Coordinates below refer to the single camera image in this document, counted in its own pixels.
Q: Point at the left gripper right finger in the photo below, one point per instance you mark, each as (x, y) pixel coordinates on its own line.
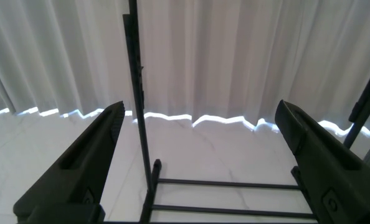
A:
(334, 174)

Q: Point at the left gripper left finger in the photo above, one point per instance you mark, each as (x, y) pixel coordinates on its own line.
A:
(76, 174)

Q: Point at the black clothes rack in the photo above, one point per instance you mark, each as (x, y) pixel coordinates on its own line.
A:
(136, 77)

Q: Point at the white curtain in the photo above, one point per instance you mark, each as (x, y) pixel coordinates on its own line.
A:
(235, 46)

